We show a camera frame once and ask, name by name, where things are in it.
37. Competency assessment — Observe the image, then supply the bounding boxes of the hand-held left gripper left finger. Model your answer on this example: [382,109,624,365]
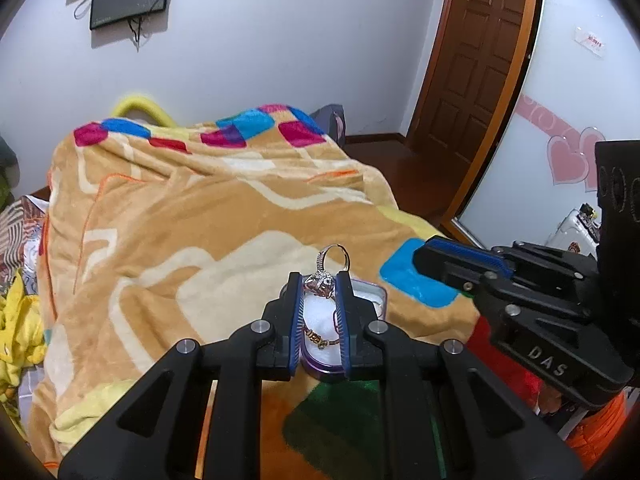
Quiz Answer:
[57,271,305,480]

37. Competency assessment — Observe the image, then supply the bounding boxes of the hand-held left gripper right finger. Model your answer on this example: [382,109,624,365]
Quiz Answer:
[335,271,586,480]

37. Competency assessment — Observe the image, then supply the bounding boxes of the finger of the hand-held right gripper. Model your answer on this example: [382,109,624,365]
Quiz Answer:
[429,237,598,286]
[412,244,593,326]

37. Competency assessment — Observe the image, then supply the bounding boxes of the beaded charm bracelet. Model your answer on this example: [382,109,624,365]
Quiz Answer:
[299,324,346,351]

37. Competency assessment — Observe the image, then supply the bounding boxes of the silver gemstone ring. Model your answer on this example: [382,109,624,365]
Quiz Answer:
[306,243,351,301]

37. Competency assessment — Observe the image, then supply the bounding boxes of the purple heart-shaped tin box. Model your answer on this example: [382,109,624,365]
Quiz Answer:
[280,277,388,376]

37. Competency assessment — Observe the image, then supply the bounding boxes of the orange cloth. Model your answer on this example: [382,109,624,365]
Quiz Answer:
[565,390,632,473]

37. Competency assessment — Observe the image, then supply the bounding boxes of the white suitcase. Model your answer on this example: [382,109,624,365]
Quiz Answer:
[547,210,601,258]

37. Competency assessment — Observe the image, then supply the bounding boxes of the small dark bottles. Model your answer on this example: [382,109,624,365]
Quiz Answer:
[577,202,601,241]

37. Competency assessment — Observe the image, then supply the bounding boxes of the colourful patchwork fleece blanket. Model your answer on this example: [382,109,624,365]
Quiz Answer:
[27,104,543,480]

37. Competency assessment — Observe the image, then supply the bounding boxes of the grey backpack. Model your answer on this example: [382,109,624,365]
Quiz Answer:
[310,104,347,146]

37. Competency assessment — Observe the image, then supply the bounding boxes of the white heart-print sliding door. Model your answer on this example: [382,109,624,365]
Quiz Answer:
[440,0,640,251]

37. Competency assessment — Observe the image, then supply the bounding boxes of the brown wooden door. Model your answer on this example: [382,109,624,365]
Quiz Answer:
[406,0,531,166]

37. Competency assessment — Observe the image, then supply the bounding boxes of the white paper sticker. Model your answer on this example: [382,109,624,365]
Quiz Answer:
[572,27,607,56]

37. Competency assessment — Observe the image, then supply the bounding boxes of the yellow foam tube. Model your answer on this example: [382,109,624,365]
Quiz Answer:
[111,92,178,128]

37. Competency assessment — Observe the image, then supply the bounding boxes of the yellow cloth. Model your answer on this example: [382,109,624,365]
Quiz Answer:
[0,267,46,406]

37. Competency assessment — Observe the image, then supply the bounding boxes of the brown striped cloth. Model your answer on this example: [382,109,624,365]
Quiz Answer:
[0,195,51,296]

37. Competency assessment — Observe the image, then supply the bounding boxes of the grey stuffed cushion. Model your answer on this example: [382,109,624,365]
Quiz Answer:
[0,135,20,168]

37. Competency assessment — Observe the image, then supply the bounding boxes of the black hanging cable bundle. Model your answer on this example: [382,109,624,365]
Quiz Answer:
[127,16,151,52]

